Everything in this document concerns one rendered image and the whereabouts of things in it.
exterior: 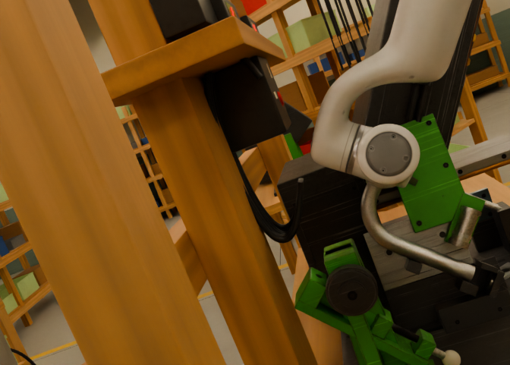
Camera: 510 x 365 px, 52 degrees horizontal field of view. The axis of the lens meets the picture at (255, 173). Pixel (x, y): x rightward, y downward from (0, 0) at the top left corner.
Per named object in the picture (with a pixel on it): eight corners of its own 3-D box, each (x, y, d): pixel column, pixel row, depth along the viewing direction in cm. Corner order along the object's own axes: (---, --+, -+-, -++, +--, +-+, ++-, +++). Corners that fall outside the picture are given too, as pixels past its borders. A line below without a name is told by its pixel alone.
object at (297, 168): (391, 253, 145) (348, 138, 141) (410, 299, 115) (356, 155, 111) (328, 274, 148) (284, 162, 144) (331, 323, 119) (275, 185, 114)
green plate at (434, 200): (465, 213, 109) (428, 119, 112) (473, 213, 101) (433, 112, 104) (411, 231, 111) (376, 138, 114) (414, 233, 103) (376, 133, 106)
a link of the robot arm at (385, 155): (347, 177, 85) (404, 194, 83) (343, 172, 73) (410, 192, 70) (362, 127, 85) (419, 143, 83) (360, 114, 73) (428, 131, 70)
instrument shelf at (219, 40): (286, 60, 157) (281, 48, 157) (245, 43, 70) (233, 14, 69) (210, 92, 162) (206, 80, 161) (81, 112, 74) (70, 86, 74)
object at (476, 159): (506, 146, 127) (502, 134, 126) (533, 156, 111) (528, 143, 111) (351, 201, 134) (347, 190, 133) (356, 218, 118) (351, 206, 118)
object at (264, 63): (294, 123, 113) (268, 57, 111) (289, 131, 97) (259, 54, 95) (240, 143, 115) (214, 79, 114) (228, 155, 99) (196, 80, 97)
